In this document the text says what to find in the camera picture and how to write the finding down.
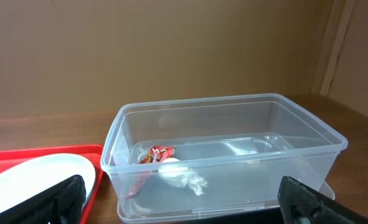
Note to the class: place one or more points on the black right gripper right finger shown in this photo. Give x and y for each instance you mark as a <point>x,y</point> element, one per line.
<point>302,204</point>

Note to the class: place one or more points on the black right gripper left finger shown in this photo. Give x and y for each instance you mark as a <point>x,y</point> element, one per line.
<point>59,204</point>

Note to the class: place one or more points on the red snack wrapper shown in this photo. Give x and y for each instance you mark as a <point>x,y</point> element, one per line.
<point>156,154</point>

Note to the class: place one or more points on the white tissue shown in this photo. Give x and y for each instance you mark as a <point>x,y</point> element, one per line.
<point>181,176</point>

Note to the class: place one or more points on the large light blue plate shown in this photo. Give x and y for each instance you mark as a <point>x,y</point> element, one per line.
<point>34,176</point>

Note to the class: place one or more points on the red plastic tray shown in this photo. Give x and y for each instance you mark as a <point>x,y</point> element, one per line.
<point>92,152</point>

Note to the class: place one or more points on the clear plastic bin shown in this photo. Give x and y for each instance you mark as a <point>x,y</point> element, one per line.
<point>241,145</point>

